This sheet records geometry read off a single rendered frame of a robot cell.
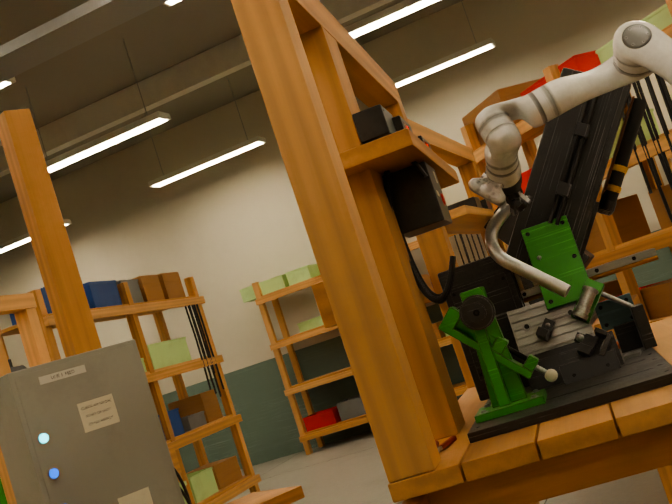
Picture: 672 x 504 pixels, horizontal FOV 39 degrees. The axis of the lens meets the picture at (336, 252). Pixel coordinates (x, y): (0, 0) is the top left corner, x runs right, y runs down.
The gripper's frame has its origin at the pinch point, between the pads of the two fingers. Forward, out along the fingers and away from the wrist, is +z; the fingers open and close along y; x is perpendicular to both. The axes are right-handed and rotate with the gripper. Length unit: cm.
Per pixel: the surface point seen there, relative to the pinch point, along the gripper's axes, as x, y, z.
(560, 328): 12.2, -22.2, 20.1
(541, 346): 18.1, -20.9, 21.3
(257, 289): -75, 496, 811
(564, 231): -7.0, -10.4, 13.5
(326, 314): 51, 4, -30
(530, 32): -496, 382, 702
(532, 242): -0.8, -5.5, 14.5
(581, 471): 45, -50, -18
